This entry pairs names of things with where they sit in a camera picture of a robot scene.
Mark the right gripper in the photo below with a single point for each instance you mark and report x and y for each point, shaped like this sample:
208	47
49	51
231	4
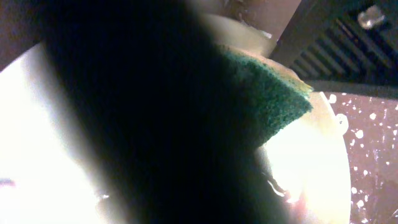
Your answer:
343	41

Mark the green yellow sponge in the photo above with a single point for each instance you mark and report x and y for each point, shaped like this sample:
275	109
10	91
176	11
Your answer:
174	119

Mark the pale green plate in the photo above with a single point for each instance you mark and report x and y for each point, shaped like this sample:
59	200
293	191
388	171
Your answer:
47	177

